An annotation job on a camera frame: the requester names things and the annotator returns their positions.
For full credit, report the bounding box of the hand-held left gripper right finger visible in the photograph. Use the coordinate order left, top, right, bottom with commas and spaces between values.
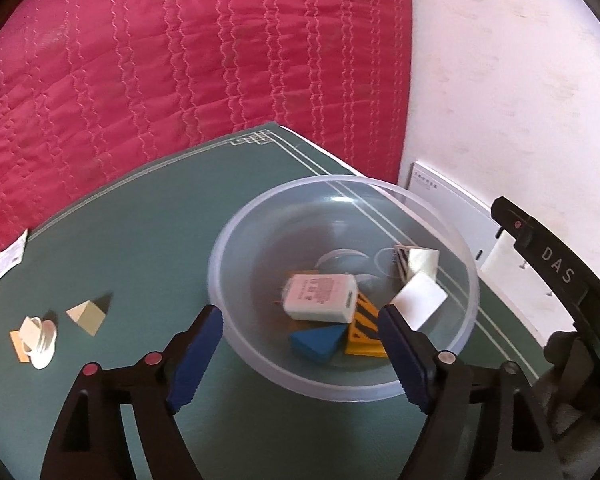
377, 304, 566, 480

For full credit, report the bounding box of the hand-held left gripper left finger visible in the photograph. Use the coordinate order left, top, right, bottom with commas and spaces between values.
40, 304, 224, 480

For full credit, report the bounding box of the orange black-patterned triangular block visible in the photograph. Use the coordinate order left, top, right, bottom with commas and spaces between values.
344, 292, 388, 358

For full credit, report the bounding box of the white wooden block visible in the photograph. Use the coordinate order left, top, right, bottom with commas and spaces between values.
390, 272, 448, 332

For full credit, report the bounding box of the blue wooden block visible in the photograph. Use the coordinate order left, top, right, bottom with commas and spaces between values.
289, 324, 350, 366

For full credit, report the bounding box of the white marbled triangular block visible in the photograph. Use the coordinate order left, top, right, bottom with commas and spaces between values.
392, 244, 441, 281

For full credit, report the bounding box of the white charger adapter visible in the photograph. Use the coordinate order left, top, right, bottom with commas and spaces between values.
282, 272, 359, 324

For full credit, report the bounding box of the clear plastic bowl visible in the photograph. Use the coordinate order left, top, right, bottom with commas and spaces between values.
207, 175, 481, 403

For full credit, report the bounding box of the natural wooden triangular block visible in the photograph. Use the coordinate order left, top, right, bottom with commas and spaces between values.
65, 294, 112, 337

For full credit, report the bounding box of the white flat box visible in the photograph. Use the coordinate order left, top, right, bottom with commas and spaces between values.
405, 161, 586, 346

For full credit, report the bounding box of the green table mat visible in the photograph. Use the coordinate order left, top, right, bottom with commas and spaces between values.
0, 122, 541, 480

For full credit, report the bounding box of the white threaded plastic cap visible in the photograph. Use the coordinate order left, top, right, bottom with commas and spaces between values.
19, 316, 59, 370

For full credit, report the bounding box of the yellow flat wooden block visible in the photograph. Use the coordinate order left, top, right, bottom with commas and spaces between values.
9, 330, 31, 364

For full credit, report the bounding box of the white paper card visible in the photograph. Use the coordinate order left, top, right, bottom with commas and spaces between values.
0, 229, 29, 287

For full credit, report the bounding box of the red quilted blanket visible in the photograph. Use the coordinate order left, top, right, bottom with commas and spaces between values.
0, 0, 413, 301

